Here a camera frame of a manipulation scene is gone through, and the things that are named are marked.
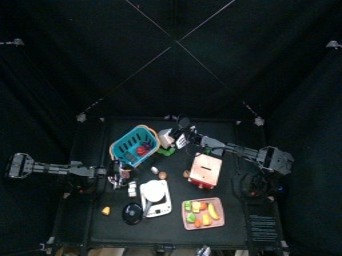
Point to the yellow toy cheese wedge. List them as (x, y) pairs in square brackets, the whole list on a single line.
[(106, 211)]

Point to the small white toy container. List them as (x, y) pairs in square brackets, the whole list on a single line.
[(133, 188)]

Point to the orange toy fruit slice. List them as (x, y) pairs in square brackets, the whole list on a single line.
[(204, 205)]

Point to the black panel with white text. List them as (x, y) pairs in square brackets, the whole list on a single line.
[(263, 226)]

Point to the yellow toy corn piece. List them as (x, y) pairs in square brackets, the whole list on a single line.
[(196, 207)]

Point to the orange yellow toy fruit piece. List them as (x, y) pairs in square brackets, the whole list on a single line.
[(206, 219)]

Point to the white round plate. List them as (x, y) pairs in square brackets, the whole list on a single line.
[(154, 191)]

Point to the orange toy carrot piece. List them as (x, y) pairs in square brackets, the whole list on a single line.
[(198, 223)]

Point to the black toy frying pan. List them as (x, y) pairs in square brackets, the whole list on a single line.
[(133, 213)]

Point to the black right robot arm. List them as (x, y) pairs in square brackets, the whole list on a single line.
[(241, 151)]

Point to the yellow toy banana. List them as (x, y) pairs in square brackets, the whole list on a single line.
[(214, 211)]

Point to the teal basket with orange rim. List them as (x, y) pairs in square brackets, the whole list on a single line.
[(122, 148)]

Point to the green toy leaf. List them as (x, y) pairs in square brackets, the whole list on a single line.
[(168, 152)]

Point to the metal frame corner bracket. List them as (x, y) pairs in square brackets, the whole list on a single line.
[(15, 42), (81, 117), (333, 44), (260, 121)]

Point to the pink food tray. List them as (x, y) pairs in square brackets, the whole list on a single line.
[(221, 225)]

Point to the copper pink toy toaster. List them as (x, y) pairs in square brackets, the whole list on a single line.
[(206, 170)]

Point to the brown toy eggshell half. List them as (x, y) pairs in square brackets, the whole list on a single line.
[(186, 173), (162, 175)]

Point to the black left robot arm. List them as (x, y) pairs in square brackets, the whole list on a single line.
[(54, 168)]

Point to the red toy tomato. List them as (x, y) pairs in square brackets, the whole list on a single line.
[(142, 150)]

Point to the green toy vegetable slice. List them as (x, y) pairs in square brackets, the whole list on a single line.
[(192, 217), (188, 205)]

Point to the white toy kitchen scale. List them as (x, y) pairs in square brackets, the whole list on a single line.
[(157, 208)]

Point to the purple toy eggplant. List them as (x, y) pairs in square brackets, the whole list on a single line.
[(146, 145)]

